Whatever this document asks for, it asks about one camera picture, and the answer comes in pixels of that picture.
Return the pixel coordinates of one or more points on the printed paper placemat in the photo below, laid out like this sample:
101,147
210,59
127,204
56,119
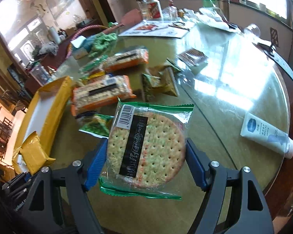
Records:
173,29

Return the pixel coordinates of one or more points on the gold foil snack brick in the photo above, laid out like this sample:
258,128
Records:
34,155

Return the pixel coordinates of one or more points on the brown striped sachet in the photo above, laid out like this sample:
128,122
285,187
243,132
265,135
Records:
192,57

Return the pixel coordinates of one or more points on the red white liquor bottle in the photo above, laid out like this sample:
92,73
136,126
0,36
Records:
155,10

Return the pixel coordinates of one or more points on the green crumpled plastic bag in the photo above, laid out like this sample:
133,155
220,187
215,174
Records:
101,43

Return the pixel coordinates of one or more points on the orange cracker pack rear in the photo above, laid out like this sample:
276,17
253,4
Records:
126,60

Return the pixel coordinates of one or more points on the blue white tissue box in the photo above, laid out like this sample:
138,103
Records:
81,46

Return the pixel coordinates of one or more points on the round cracker green wrapper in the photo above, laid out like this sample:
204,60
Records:
146,150

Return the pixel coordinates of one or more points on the white tumbler with straw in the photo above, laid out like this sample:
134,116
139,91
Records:
54,35

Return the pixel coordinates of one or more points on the orange cracker pack front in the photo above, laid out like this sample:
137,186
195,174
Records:
104,91

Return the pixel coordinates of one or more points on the clear glass jar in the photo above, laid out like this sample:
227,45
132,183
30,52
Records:
39,73

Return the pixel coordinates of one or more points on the yellow rimmed white tray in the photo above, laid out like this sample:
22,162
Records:
43,116

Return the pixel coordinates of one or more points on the pink hula hoop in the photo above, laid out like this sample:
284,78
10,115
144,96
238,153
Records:
86,32

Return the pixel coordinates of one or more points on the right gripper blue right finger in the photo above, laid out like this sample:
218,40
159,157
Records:
198,163

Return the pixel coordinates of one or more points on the green triangular snack pack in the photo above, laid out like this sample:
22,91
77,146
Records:
95,124

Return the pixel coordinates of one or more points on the white hand cream tube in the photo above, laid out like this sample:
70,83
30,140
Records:
265,134

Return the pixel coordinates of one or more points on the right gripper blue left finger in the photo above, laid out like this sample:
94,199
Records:
93,164

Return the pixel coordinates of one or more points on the orange cracker pack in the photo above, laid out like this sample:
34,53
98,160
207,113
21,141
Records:
104,91
126,60

